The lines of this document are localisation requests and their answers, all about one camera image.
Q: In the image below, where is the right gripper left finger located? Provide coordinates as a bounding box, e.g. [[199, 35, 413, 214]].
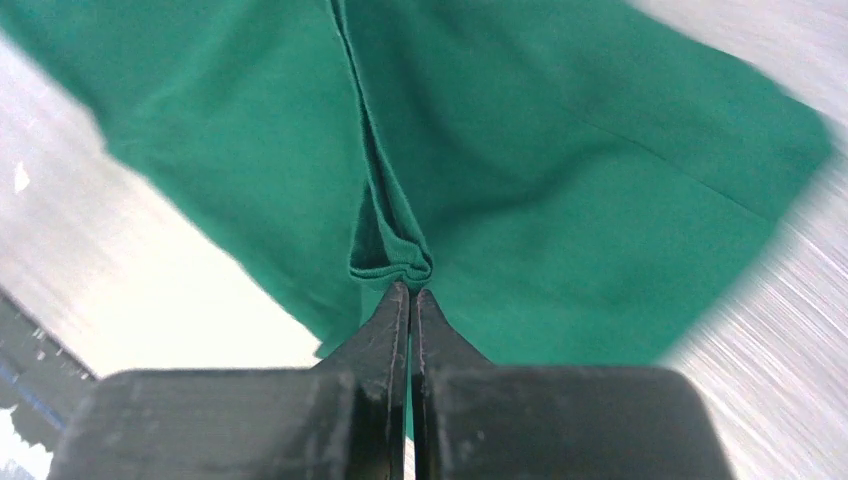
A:
[[49, 283, 410, 480]]

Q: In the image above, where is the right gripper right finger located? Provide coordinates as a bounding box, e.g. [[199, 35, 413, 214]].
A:
[[410, 290, 733, 479]]

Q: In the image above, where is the green surgical cloth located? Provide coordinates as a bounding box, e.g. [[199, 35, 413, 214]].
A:
[[1, 1, 834, 364]]

